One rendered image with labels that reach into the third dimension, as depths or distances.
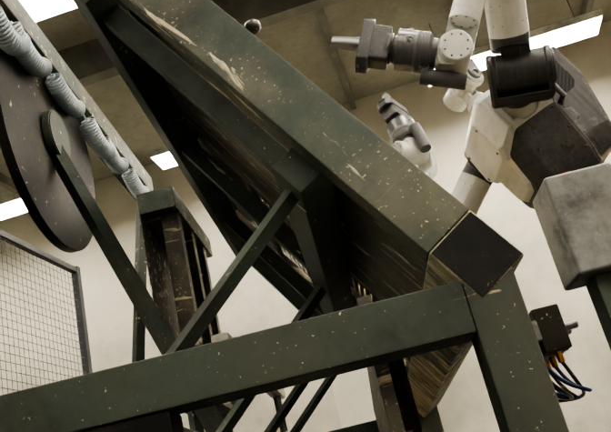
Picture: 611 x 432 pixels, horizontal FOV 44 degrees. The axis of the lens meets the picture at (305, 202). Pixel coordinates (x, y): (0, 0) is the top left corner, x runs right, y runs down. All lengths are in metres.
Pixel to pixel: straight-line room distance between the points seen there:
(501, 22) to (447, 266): 0.68
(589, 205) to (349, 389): 4.58
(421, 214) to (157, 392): 0.54
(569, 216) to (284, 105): 0.55
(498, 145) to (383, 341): 0.76
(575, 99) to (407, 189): 0.74
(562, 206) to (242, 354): 0.60
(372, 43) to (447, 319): 0.63
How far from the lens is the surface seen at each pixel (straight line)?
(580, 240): 1.36
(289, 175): 1.44
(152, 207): 3.08
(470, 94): 2.05
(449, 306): 1.30
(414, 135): 2.29
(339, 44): 1.65
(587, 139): 1.94
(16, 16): 2.63
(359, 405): 5.82
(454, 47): 1.59
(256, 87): 1.47
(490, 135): 1.91
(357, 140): 1.39
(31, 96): 2.68
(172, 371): 1.32
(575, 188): 1.39
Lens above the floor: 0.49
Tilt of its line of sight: 22 degrees up
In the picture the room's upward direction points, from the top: 14 degrees counter-clockwise
